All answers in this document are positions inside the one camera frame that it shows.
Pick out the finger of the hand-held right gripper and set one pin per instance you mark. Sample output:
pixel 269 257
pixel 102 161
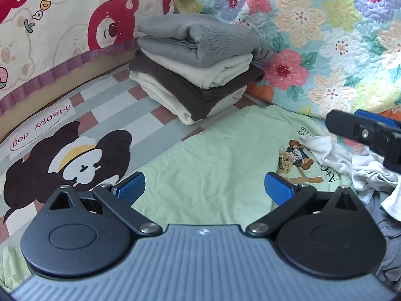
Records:
pixel 344 127

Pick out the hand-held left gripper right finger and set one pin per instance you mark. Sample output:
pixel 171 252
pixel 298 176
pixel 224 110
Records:
pixel 277 188

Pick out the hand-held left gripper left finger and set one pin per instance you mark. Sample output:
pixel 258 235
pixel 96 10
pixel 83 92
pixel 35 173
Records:
pixel 133 188

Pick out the light green printed t-shirt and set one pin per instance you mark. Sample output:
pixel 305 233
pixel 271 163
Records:
pixel 219 163

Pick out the grey knit sweater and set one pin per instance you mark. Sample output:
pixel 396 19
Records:
pixel 200 40

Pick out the white crumpled garment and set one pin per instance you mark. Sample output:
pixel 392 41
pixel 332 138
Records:
pixel 332 156

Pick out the checked dog-print bed sheet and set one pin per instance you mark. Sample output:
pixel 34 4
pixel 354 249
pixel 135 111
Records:
pixel 103 103

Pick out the floral quilt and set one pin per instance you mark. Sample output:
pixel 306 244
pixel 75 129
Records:
pixel 313 37

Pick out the cream folded garment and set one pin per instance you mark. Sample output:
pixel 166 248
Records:
pixel 175 100
pixel 219 69

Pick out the brown folded garment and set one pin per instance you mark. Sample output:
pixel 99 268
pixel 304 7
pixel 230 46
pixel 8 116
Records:
pixel 219 83

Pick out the grey crumpled garment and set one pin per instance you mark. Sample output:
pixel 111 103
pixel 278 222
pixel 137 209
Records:
pixel 388 241

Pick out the beige padded bed frame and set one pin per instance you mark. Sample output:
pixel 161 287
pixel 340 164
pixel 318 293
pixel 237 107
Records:
pixel 62 89

